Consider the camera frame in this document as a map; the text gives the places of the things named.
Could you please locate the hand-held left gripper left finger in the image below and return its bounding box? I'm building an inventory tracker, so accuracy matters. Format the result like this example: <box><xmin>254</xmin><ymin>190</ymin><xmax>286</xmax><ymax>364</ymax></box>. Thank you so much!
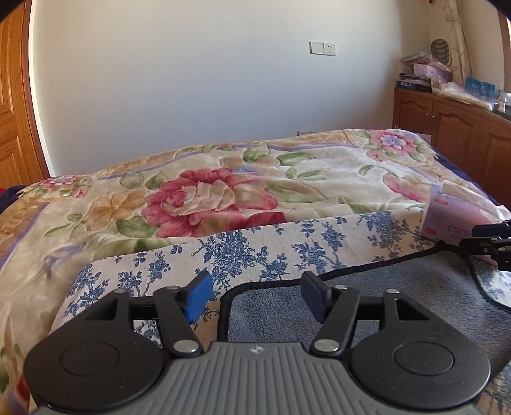
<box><xmin>82</xmin><ymin>271</ymin><xmax>213</xmax><ymax>357</ymax></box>

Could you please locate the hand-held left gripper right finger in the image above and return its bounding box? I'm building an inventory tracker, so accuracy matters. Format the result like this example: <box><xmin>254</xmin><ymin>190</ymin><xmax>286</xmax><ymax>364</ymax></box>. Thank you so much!
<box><xmin>301</xmin><ymin>271</ymin><xmax>437</xmax><ymax>357</ymax></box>

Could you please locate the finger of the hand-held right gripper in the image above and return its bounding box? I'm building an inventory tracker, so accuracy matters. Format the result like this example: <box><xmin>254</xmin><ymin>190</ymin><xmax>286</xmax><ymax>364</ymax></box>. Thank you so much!
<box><xmin>458</xmin><ymin>236</ymin><xmax>511</xmax><ymax>269</ymax></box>
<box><xmin>472</xmin><ymin>219</ymin><xmax>511</xmax><ymax>238</ymax></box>

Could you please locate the grey towel with black edge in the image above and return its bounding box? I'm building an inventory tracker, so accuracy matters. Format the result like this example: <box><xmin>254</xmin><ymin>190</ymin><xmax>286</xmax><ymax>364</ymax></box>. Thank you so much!
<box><xmin>217</xmin><ymin>244</ymin><xmax>511</xmax><ymax>400</ymax></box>

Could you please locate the pink tissue pack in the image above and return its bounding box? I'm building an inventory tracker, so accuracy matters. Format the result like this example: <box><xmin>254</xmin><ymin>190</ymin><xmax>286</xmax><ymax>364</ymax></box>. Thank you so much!
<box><xmin>419</xmin><ymin>179</ymin><xmax>504</xmax><ymax>264</ymax></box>

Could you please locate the blue floral pillow cover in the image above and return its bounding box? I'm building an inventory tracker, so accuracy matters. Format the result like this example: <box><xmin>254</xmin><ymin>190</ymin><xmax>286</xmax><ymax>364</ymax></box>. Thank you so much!
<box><xmin>50</xmin><ymin>209</ymin><xmax>511</xmax><ymax>415</ymax></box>

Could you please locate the floral plush blanket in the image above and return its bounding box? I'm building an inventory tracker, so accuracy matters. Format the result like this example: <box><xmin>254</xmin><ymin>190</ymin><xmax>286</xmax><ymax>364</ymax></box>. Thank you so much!
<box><xmin>0</xmin><ymin>128</ymin><xmax>500</xmax><ymax>415</ymax></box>

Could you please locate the wooden cabinet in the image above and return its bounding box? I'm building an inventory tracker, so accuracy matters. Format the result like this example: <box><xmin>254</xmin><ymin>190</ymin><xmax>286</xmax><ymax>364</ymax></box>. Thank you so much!
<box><xmin>393</xmin><ymin>87</ymin><xmax>511</xmax><ymax>208</ymax></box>

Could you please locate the clear plastic bag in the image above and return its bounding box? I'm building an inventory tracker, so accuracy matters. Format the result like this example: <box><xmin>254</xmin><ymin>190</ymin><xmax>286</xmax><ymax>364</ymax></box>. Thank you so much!
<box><xmin>433</xmin><ymin>82</ymin><xmax>500</xmax><ymax>111</ymax></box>

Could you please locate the blue box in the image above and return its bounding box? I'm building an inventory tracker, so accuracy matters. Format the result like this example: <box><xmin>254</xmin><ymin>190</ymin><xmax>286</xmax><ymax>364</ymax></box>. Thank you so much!
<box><xmin>465</xmin><ymin>76</ymin><xmax>496</xmax><ymax>100</ymax></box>

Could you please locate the stack of books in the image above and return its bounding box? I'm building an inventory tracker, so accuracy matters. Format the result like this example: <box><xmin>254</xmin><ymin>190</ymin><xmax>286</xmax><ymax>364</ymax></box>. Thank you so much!
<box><xmin>396</xmin><ymin>72</ymin><xmax>434</xmax><ymax>94</ymax></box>

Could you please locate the pile of pink packets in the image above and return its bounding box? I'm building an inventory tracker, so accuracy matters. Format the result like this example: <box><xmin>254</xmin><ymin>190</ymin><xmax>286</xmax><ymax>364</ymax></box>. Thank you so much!
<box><xmin>401</xmin><ymin>52</ymin><xmax>454</xmax><ymax>87</ymax></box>

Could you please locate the wooden door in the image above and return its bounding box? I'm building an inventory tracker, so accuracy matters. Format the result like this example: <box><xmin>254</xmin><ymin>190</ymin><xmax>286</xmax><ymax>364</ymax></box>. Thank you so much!
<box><xmin>0</xmin><ymin>0</ymin><xmax>50</xmax><ymax>189</ymax></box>

